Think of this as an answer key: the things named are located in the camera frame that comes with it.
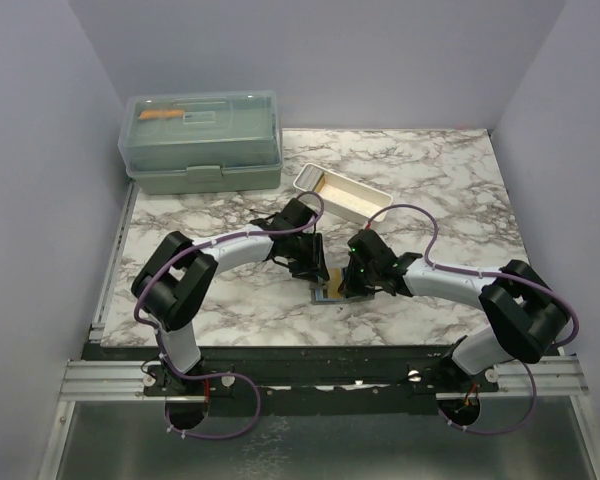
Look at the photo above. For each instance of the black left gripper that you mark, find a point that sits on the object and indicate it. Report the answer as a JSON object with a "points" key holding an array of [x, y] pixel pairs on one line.
{"points": [[315, 266]]}

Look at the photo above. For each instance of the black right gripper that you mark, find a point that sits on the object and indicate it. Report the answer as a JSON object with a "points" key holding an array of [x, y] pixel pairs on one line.
{"points": [[349, 285]]}

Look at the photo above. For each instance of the gold card with stripe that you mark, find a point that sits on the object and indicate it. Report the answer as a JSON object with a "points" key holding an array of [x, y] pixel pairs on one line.
{"points": [[331, 291]]}

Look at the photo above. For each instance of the beige card holder wallet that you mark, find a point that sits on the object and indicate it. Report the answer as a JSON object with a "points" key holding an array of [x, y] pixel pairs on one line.
{"points": [[317, 295]]}

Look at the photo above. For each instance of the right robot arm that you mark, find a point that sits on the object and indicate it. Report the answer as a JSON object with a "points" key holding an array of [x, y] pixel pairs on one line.
{"points": [[524, 319]]}

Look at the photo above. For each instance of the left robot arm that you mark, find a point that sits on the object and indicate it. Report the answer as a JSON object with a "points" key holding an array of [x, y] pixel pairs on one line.
{"points": [[171, 287]]}

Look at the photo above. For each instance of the white rectangular card tray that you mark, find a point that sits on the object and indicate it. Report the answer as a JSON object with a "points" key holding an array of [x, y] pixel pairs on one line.
{"points": [[342, 196]]}

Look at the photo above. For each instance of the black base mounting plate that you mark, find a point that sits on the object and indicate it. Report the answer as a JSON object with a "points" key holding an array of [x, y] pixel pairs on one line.
{"points": [[321, 381]]}

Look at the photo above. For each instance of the green plastic storage box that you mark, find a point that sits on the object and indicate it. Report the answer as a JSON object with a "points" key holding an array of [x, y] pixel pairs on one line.
{"points": [[226, 141]]}

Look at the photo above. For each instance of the orange item inside box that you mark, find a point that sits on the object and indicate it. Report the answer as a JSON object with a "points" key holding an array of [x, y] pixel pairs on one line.
{"points": [[156, 114]]}

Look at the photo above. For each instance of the aluminium rail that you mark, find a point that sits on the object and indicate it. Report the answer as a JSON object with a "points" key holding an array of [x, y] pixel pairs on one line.
{"points": [[102, 381]]}

